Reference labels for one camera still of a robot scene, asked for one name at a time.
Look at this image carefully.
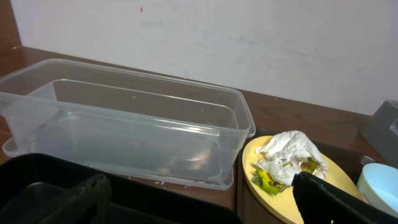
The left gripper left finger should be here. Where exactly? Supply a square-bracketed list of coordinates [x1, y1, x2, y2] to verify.
[39, 174, 112, 224]

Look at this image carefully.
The dark brown tray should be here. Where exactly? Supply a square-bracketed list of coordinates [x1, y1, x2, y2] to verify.
[236, 126, 387, 224]

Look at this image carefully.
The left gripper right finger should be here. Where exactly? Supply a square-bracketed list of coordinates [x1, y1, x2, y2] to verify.
[292, 172, 397, 224]

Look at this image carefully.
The white tissue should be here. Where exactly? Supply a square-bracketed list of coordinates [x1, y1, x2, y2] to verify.
[254, 131, 328, 185]

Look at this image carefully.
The green yellow snack wrapper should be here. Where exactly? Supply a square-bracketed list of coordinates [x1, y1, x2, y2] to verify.
[252, 157, 320, 195]

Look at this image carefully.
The grey dishwasher rack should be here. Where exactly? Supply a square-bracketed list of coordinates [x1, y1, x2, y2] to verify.
[360, 100, 397, 168]

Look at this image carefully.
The black plastic bin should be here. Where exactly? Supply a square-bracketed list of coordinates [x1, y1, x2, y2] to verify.
[1, 154, 241, 223]

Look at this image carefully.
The light blue bowl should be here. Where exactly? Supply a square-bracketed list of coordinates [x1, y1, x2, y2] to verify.
[356, 163, 398, 217]

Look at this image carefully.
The clear plastic bin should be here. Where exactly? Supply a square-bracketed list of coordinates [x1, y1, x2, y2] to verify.
[1, 59, 256, 190]

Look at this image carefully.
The yellow plate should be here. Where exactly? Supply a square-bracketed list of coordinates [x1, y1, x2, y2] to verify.
[241, 135, 368, 224]

